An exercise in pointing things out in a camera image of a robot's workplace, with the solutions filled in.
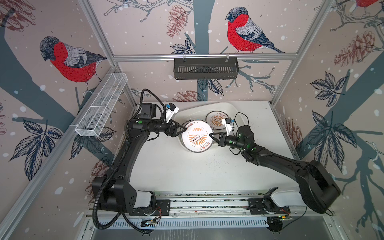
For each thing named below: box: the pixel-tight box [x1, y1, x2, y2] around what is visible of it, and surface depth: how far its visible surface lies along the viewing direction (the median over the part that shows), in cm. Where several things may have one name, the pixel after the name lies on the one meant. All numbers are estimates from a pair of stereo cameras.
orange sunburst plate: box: [205, 110, 229, 130], surface depth 113 cm
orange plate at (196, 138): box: [180, 119, 214, 153], surface depth 80 cm
